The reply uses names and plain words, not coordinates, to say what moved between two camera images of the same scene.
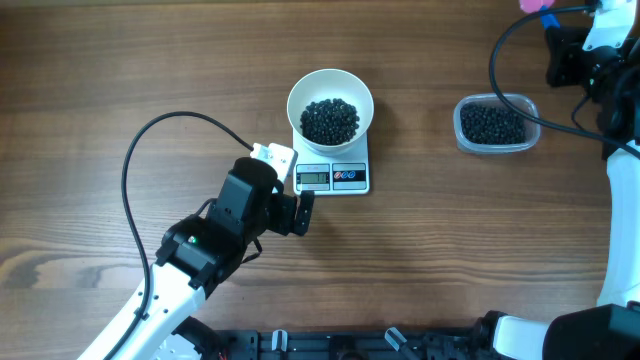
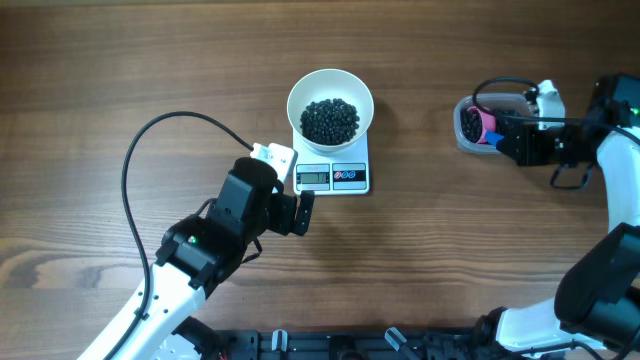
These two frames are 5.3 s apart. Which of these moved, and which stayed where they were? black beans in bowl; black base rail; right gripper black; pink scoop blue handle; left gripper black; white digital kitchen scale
Moved: right gripper black; pink scoop blue handle
Stayed: white digital kitchen scale; left gripper black; black base rail; black beans in bowl
